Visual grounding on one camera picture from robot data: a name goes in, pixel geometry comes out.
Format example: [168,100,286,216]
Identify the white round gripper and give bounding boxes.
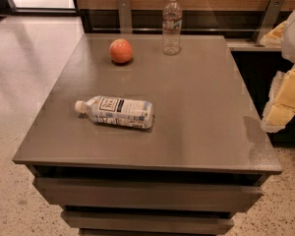
[260,10,295,133]

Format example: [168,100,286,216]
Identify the blue label plastic bottle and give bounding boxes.
[75,95,154,130]

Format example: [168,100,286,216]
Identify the clear upright water bottle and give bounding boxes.
[162,0,183,56]

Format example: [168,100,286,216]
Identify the red orange apple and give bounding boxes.
[109,38,133,64]

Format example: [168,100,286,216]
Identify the grey drawer cabinet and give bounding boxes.
[14,34,281,236]

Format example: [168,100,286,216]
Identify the upper grey drawer front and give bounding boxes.
[35,178,263,212]

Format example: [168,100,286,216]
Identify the grey drawer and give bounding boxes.
[35,178,263,212]
[61,211,234,235]

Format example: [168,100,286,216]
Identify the lower grey drawer front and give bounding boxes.
[61,211,234,235]

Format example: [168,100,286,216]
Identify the right grey metal bracket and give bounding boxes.
[252,0,285,45]

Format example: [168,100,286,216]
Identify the grey metal bracket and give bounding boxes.
[117,0,133,33]
[252,0,285,45]

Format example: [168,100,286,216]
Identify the left grey metal bracket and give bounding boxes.
[117,0,133,33]

